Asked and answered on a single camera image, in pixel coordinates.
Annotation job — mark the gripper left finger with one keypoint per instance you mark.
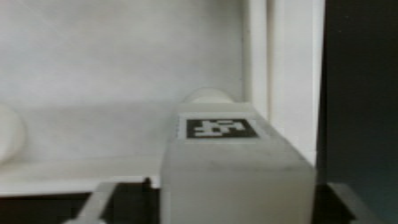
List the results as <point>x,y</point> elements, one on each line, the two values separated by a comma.
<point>123,203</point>

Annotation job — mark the white table leg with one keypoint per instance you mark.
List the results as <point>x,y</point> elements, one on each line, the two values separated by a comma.
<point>237,178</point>

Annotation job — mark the white square table top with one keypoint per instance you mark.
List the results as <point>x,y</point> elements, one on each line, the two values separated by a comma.
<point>105,59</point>

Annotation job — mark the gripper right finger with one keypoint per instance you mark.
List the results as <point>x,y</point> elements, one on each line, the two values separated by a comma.
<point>340,207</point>

